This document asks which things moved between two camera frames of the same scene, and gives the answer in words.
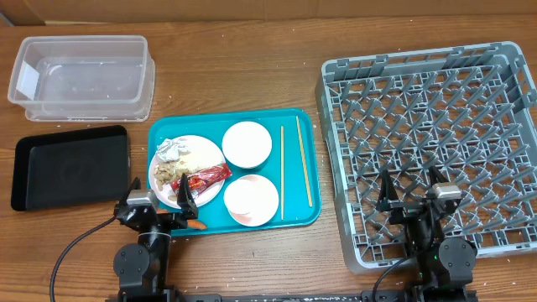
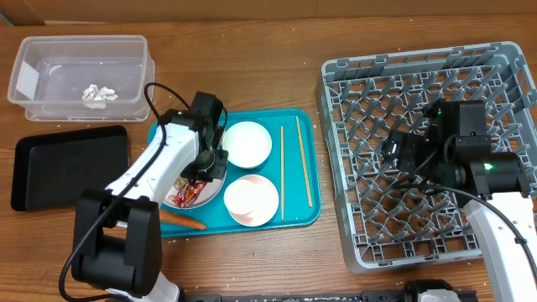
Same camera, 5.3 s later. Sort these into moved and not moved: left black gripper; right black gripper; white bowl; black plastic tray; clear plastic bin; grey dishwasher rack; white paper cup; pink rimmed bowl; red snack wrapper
Moved: right black gripper; left black gripper; red snack wrapper
Not moved: grey dishwasher rack; clear plastic bin; pink rimmed bowl; white paper cup; white bowl; black plastic tray
